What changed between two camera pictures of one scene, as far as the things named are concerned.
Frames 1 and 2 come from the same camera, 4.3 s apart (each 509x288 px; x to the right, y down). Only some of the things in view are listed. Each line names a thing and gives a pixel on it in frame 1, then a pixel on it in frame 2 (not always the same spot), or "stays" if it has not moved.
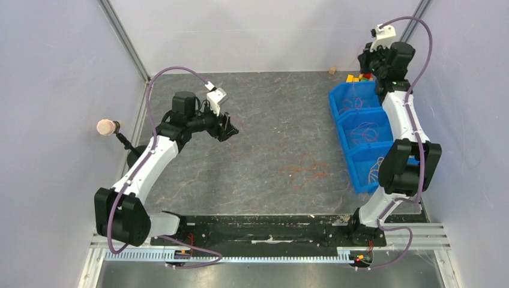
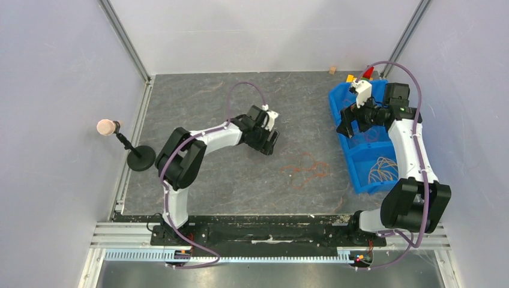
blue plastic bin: [365, 130] stays
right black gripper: [373, 63] → [354, 119]
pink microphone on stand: [108, 127] stays
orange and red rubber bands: [307, 168] stays
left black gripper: [228, 130] → [260, 147]
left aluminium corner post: [125, 39] stays
